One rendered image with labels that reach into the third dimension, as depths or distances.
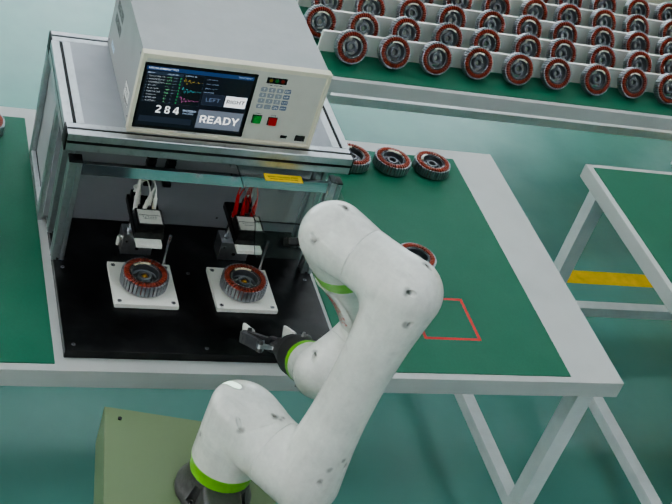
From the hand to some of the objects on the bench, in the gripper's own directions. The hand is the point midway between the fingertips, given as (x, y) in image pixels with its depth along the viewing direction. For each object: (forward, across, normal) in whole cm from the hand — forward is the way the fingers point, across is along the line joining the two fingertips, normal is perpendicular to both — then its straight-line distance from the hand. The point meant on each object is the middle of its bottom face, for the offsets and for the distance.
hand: (267, 332), depth 282 cm
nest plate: (+23, 0, +5) cm, 23 cm away
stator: (+22, 0, +6) cm, 23 cm away
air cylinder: (+35, 0, +12) cm, 37 cm away
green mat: (+44, -77, +13) cm, 89 cm away
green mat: (+44, +52, +16) cm, 70 cm away
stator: (+22, -24, +5) cm, 33 cm away
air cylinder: (+35, -24, +12) cm, 44 cm away
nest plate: (+23, -24, +4) cm, 34 cm away
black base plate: (+25, -12, +3) cm, 28 cm away
